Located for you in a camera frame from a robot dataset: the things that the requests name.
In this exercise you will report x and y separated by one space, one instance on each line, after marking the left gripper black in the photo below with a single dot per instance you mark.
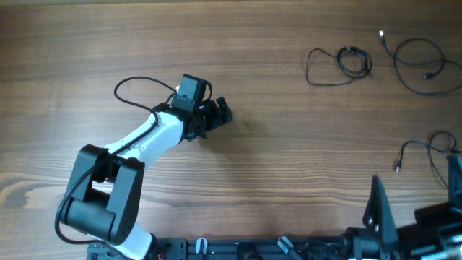
215 118

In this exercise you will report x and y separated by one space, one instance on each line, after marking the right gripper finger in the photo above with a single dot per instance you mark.
454 180
378 218

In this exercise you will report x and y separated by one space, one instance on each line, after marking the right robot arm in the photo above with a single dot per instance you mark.
436 233

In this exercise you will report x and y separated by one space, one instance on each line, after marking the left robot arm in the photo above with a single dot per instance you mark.
104 190

